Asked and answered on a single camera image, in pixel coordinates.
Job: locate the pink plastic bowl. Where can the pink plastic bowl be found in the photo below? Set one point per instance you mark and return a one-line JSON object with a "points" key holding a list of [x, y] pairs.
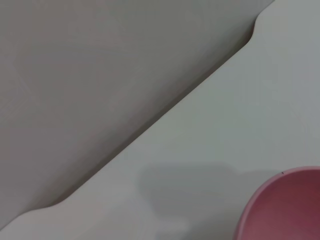
{"points": [[283, 207]]}

